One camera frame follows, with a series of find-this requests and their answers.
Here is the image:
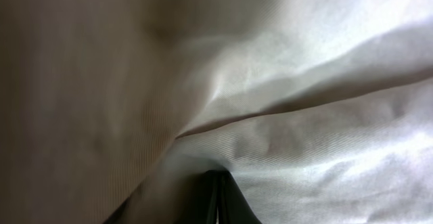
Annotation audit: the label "beige shorts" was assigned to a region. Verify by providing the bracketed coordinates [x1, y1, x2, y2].
[1, 0, 432, 223]

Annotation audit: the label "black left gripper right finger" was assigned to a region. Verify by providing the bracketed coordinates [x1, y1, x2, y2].
[218, 171, 261, 224]

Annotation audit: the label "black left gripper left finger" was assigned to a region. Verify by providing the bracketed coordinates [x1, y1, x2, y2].
[175, 171, 219, 224]

